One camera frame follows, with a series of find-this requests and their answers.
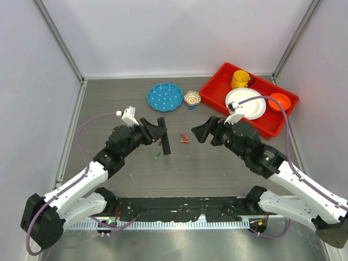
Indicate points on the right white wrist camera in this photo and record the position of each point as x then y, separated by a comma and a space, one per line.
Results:
236, 113

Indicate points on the perforated cable tray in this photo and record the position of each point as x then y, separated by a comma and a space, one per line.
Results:
200, 224

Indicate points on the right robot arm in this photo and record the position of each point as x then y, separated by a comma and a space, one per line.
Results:
315, 207

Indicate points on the white paper plate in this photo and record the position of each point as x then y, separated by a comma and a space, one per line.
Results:
254, 109

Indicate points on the yellow mug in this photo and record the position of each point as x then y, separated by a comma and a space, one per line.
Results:
241, 79

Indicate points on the black remote control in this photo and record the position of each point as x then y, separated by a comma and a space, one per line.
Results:
164, 138

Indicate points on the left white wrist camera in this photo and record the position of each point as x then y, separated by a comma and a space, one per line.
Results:
128, 116

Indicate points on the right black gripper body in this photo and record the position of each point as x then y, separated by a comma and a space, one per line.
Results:
223, 134

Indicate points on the small floral dish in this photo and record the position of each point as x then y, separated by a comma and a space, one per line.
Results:
192, 98

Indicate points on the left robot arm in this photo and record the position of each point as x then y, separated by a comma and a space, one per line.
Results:
46, 218

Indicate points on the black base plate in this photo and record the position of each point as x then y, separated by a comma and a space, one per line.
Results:
181, 209

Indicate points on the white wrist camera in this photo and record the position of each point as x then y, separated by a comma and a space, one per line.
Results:
236, 113
128, 116

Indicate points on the blue dotted plate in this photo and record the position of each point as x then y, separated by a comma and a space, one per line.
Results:
165, 97

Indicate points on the orange bowl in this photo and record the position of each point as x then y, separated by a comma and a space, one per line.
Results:
280, 98

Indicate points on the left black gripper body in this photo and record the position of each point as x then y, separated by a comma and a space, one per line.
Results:
137, 137

